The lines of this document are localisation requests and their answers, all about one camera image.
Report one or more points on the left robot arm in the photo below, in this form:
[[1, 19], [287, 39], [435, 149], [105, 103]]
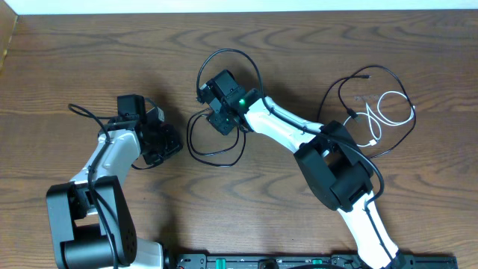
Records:
[[91, 225]]

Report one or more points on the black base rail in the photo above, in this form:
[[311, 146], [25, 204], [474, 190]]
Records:
[[351, 261]]

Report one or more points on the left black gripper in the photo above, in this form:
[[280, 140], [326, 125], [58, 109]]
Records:
[[174, 144]]

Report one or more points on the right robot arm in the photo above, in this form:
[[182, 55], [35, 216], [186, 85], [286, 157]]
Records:
[[335, 169]]

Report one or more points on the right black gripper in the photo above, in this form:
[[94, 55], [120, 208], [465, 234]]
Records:
[[215, 119]]

